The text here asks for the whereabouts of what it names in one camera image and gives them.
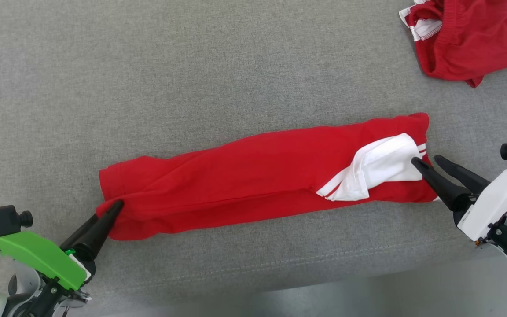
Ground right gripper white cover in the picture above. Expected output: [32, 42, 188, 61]
[411, 155, 507, 242]

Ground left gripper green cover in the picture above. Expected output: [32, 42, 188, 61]
[0, 200, 125, 291]

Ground red shorts white trim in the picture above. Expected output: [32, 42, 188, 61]
[398, 0, 507, 89]

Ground red shirt white sleeves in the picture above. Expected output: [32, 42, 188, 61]
[96, 112, 440, 242]

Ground grey fabric sofa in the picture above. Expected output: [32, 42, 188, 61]
[0, 0, 507, 311]

